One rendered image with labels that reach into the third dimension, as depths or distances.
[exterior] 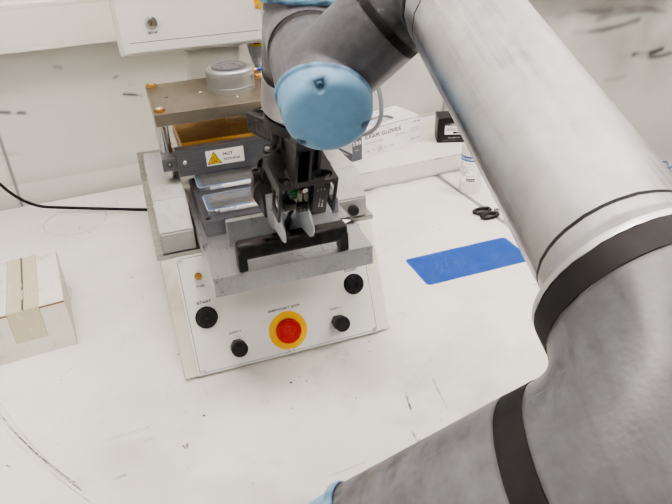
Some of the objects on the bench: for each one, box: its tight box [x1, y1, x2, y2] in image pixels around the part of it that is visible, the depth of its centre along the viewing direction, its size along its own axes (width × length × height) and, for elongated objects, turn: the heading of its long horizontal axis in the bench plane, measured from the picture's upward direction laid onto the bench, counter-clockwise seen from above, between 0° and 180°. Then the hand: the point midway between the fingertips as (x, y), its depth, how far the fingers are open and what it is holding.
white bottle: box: [459, 142, 481, 194], centre depth 145 cm, size 5×5×14 cm
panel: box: [173, 221, 379, 377], centre depth 96 cm, size 2×30×19 cm, turn 113°
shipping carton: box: [0, 251, 78, 365], centre depth 106 cm, size 19×13×9 cm
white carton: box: [339, 105, 422, 162], centre depth 162 cm, size 12×23×7 cm, turn 128°
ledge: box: [352, 115, 464, 190], centre depth 170 cm, size 30×84×4 cm, turn 116°
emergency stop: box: [276, 318, 301, 344], centre depth 97 cm, size 2×4×4 cm, turn 113°
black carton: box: [435, 111, 464, 143], centre depth 165 cm, size 6×9×7 cm
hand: (284, 227), depth 82 cm, fingers closed
